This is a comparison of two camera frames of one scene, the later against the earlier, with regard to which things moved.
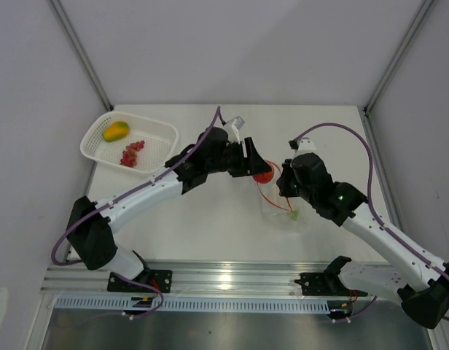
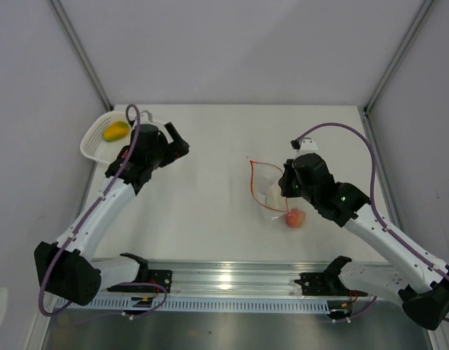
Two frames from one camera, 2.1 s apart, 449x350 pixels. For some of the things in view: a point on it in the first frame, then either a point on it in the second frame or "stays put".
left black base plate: x=160 y=279 stays put
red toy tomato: x=264 y=178 → x=295 y=218
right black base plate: x=322 y=284 stays put
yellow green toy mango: x=116 y=131 stays put
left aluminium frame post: x=57 y=9 stays put
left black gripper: x=252 y=165 → x=175 y=149
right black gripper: x=282 y=182 stays put
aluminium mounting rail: x=192 y=279 stays put
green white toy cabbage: x=294 y=215 → x=274 y=198
